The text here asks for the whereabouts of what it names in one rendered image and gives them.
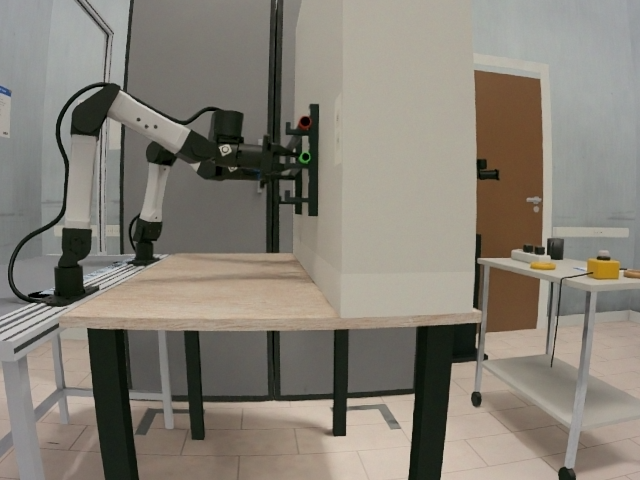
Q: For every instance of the beige wall panel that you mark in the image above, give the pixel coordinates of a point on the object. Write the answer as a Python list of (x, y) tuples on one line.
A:
[(396, 227)]

